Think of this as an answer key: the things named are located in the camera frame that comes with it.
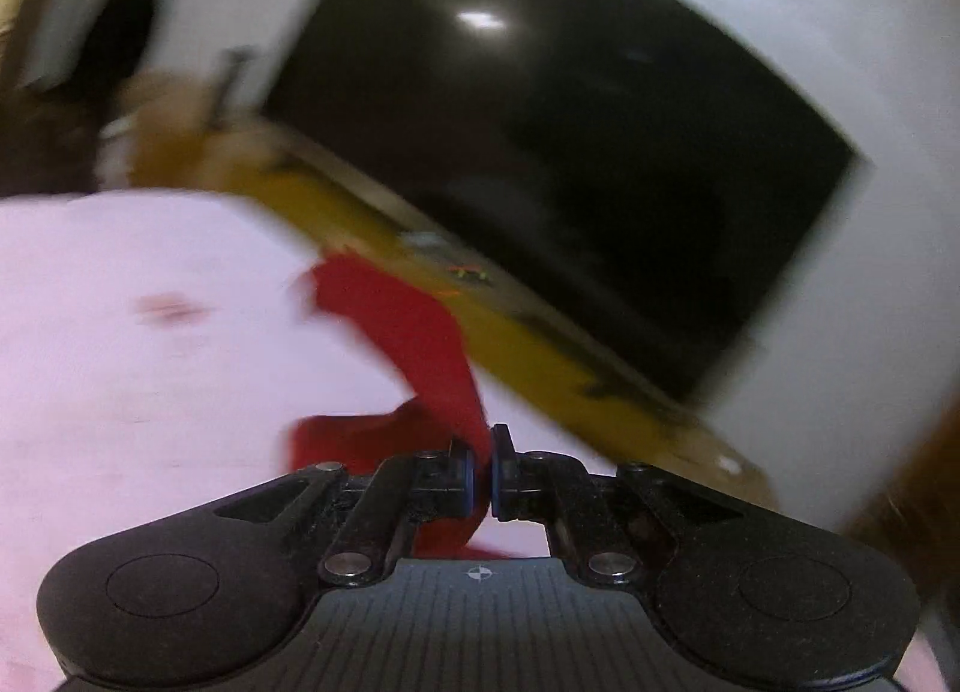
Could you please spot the pink floral bedsheet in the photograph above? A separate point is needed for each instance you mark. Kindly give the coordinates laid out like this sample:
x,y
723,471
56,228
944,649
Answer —
x,y
150,377

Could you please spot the red small cloth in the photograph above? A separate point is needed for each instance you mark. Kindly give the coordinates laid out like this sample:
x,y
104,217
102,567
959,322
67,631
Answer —
x,y
420,347

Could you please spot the black television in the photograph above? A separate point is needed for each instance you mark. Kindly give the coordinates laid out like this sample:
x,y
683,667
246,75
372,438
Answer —
x,y
540,137

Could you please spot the brown fuzzy object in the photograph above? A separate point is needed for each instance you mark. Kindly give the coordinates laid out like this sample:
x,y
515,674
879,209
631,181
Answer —
x,y
169,130

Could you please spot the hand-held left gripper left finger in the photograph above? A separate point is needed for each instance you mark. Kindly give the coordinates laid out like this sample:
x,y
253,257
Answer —
x,y
459,486

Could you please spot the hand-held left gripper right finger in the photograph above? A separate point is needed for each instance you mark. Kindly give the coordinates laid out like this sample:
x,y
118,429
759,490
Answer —
x,y
501,489

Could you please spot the wooden television stand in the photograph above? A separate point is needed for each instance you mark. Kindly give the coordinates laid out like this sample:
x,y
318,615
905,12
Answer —
x,y
525,355

